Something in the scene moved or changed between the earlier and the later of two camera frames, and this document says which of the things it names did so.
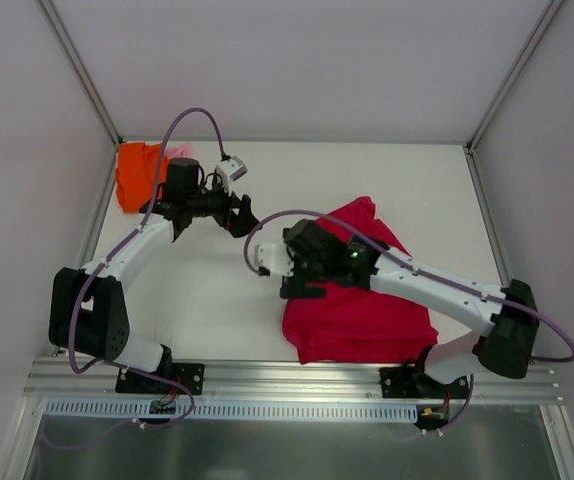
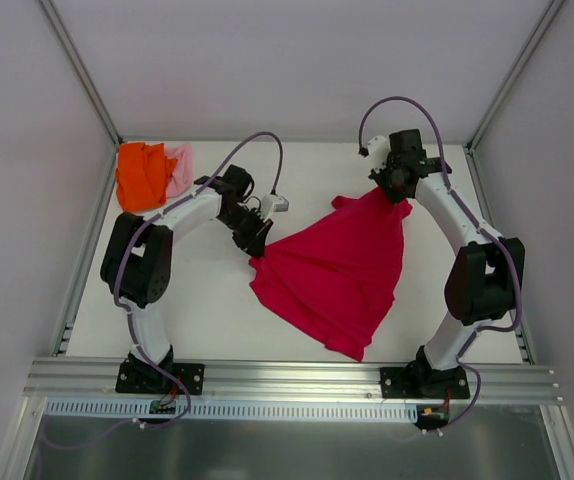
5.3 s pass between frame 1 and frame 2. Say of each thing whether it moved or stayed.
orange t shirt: stayed
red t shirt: moved
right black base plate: stayed
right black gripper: moved
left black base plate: stayed
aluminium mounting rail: stayed
